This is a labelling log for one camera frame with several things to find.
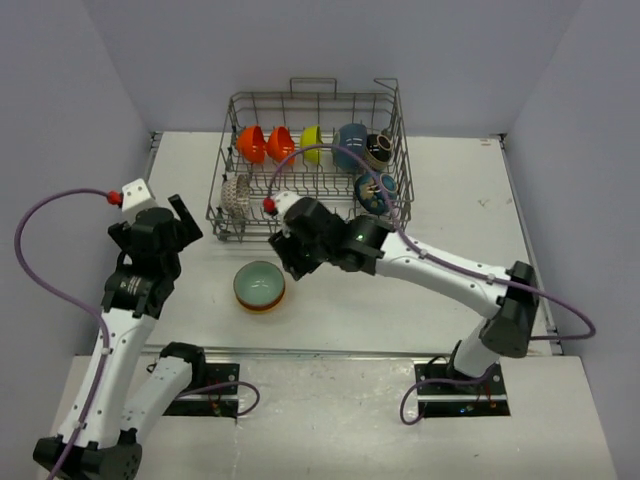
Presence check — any orange bowl far left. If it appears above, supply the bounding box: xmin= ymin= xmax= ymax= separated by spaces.
xmin=236 ymin=125 xmax=266 ymax=164

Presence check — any brown patterned white bowl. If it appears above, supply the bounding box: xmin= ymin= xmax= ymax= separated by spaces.
xmin=220 ymin=175 xmax=250 ymax=219

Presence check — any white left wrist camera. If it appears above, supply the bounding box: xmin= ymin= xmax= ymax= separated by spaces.
xmin=107 ymin=178 xmax=158 ymax=224

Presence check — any right aluminium table rail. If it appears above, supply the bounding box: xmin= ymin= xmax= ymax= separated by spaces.
xmin=496 ymin=132 xmax=564 ymax=356

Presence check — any yellow ribbed bowl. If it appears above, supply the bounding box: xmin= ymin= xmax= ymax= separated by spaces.
xmin=238 ymin=301 xmax=282 ymax=315

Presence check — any grey wire dish rack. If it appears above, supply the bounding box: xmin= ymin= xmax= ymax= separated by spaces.
xmin=205 ymin=77 xmax=414 ymax=242

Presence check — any blue floral bowl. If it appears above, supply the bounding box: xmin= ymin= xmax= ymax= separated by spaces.
xmin=354 ymin=172 xmax=398 ymax=216

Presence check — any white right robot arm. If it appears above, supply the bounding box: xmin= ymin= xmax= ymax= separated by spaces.
xmin=263 ymin=191 xmax=539 ymax=393

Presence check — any mint green bowl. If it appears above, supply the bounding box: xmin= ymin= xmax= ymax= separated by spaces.
xmin=233 ymin=261 xmax=286 ymax=303

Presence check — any lime green bowl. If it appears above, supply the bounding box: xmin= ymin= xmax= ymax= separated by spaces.
xmin=299 ymin=125 xmax=322 ymax=164

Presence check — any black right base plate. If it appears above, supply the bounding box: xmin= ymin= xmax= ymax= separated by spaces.
xmin=416 ymin=364 xmax=511 ymax=419

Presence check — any black striped bowl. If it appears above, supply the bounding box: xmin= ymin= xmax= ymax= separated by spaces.
xmin=364 ymin=134 xmax=392 ymax=172

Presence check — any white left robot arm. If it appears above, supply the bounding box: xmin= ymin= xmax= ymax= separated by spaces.
xmin=33 ymin=192 xmax=208 ymax=479

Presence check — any dark blue glazed bowl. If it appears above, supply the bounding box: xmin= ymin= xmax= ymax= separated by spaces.
xmin=332 ymin=123 xmax=368 ymax=173

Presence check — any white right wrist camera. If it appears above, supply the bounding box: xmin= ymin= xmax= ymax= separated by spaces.
xmin=268 ymin=190 xmax=301 ymax=237

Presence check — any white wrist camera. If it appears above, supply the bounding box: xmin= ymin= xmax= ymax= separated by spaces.
xmin=107 ymin=178 xmax=158 ymax=224
xmin=268 ymin=190 xmax=301 ymax=237

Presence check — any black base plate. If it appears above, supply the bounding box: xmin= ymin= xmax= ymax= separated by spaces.
xmin=167 ymin=362 xmax=241 ymax=419
xmin=416 ymin=364 xmax=511 ymax=419

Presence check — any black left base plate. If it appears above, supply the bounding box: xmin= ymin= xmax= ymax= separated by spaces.
xmin=167 ymin=362 xmax=241 ymax=419

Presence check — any orange bowl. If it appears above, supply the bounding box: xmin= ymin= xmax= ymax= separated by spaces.
xmin=266 ymin=126 xmax=295 ymax=164
xmin=236 ymin=125 xmax=266 ymax=164

